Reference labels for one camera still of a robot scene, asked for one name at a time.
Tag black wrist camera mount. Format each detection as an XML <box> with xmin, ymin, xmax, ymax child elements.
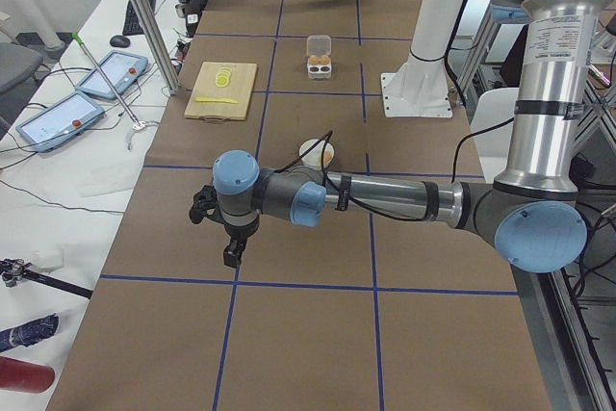
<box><xmin>189</xmin><ymin>185</ymin><xmax>224</xmax><ymax>224</ymax></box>

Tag black computer mouse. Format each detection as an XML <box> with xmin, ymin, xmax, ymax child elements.
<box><xmin>109</xmin><ymin>35</ymin><xmax>131</xmax><ymax>48</ymax></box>

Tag white small bowl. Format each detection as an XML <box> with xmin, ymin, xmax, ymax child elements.
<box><xmin>298</xmin><ymin>139</ymin><xmax>335</xmax><ymax>170</ymax></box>

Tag black keyboard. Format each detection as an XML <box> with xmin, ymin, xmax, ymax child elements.
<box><xmin>121</xmin><ymin>0</ymin><xmax>159</xmax><ymax>38</ymax></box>

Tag red cylinder bottle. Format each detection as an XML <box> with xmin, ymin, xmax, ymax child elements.
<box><xmin>1</xmin><ymin>357</ymin><xmax>56</xmax><ymax>394</ymax></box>

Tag blue teach pendant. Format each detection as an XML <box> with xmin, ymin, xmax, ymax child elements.
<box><xmin>16</xmin><ymin>90</ymin><xmax>105</xmax><ymax>153</ymax></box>
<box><xmin>76</xmin><ymin>50</ymin><xmax>149</xmax><ymax>100</ymax></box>

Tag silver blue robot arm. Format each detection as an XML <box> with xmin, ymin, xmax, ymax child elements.
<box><xmin>206</xmin><ymin>0</ymin><xmax>613</xmax><ymax>273</ymax></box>

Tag yellow plastic knife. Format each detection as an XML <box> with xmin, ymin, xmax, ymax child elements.
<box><xmin>194</xmin><ymin>96</ymin><xmax>239</xmax><ymax>104</ymax></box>

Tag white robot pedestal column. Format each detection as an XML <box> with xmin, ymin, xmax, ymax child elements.
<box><xmin>381</xmin><ymin>0</ymin><xmax>463</xmax><ymax>118</ymax></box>

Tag far blue teach pendant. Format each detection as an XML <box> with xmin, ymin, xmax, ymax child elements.
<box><xmin>76</xmin><ymin>50</ymin><xmax>149</xmax><ymax>100</ymax></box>

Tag clear plastic egg box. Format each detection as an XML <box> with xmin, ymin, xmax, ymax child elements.
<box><xmin>306</xmin><ymin>35</ymin><xmax>332</xmax><ymax>80</ymax></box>

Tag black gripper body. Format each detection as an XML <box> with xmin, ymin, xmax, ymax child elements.
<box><xmin>224</xmin><ymin>217</ymin><xmax>260</xmax><ymax>254</ymax></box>

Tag white plastic chair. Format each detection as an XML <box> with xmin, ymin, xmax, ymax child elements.
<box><xmin>471</xmin><ymin>88</ymin><xmax>519</xmax><ymax>183</ymax></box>

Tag black tripod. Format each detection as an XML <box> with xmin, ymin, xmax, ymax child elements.
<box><xmin>1</xmin><ymin>259</ymin><xmax>93</xmax><ymax>299</ymax></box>

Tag aluminium frame post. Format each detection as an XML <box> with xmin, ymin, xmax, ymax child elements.
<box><xmin>130</xmin><ymin>0</ymin><xmax>180</xmax><ymax>95</ymax></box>

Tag wooden cutting board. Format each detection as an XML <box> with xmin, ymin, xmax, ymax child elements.
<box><xmin>184</xmin><ymin>62</ymin><xmax>257</xmax><ymax>121</ymax></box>

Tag black device box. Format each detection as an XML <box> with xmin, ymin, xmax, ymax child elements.
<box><xmin>175</xmin><ymin>0</ymin><xmax>208</xmax><ymax>38</ymax></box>

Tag near blue teach pendant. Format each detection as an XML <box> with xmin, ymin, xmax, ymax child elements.
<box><xmin>16</xmin><ymin>90</ymin><xmax>105</xmax><ymax>153</ymax></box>

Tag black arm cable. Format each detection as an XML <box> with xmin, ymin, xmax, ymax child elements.
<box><xmin>273</xmin><ymin>130</ymin><xmax>514</xmax><ymax>222</ymax></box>

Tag metal rod green tip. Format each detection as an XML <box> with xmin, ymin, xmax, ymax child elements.
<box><xmin>71</xmin><ymin>32</ymin><xmax>146</xmax><ymax>132</ymax></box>

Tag folded dark blue umbrella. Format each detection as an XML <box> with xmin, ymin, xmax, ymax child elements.
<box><xmin>0</xmin><ymin>314</ymin><xmax>60</xmax><ymax>352</ymax></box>

